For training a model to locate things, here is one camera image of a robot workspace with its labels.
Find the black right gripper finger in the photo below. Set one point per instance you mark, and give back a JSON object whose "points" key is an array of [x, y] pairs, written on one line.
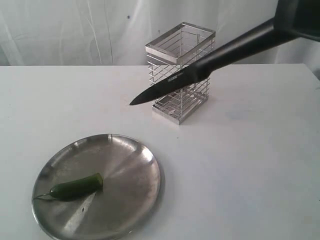
{"points": [[299, 18]]}

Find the black kitchen knife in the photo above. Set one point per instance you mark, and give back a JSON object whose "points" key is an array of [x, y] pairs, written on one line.
{"points": [[246, 45]]}

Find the green chili pepper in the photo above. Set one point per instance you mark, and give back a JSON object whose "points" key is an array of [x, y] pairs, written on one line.
{"points": [[75, 189]]}

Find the round steel plate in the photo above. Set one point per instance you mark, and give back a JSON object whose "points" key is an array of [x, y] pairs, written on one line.
{"points": [[132, 181]]}

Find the wire mesh utensil holder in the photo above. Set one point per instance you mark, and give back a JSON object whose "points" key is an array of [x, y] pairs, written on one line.
{"points": [[171, 52]]}

